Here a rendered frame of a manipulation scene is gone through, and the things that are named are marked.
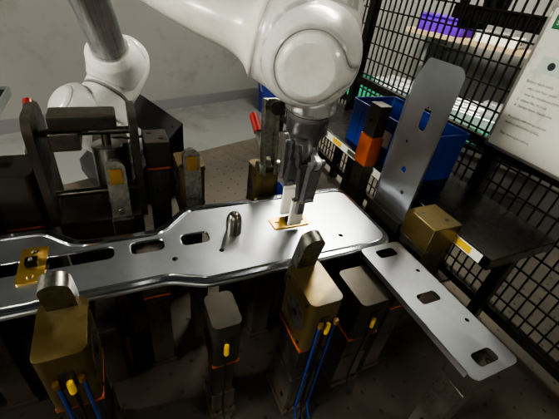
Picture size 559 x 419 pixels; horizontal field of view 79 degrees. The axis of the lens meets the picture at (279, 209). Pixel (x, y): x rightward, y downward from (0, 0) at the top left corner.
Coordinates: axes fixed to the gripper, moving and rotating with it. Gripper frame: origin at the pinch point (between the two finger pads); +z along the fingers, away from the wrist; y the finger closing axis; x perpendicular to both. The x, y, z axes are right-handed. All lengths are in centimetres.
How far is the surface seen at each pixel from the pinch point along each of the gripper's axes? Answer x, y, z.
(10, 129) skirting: -119, -294, 102
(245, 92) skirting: 127, -381, 98
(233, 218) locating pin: -13.2, 1.0, 0.0
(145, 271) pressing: -30.1, 6.4, 4.3
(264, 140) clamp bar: -1.7, -14.0, -8.7
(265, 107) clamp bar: -1.8, -15.1, -15.7
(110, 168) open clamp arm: -33.4, -13.6, -4.9
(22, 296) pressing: -47.2, 6.5, 4.3
